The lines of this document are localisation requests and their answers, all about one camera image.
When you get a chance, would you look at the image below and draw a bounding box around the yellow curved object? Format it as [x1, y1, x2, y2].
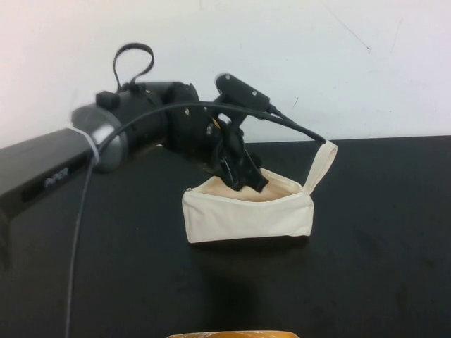
[168, 330, 297, 338]

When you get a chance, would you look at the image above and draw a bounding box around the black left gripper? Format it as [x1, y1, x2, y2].
[165, 104, 271, 194]

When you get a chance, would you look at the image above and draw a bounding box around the black looped strap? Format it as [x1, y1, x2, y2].
[113, 42, 156, 89]

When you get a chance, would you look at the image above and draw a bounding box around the cream canvas pencil case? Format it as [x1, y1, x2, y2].
[182, 139, 338, 244]

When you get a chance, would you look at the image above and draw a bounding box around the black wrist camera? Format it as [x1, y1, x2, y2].
[213, 73, 273, 114]

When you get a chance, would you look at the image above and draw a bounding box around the black camera cable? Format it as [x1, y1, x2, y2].
[63, 100, 328, 338]

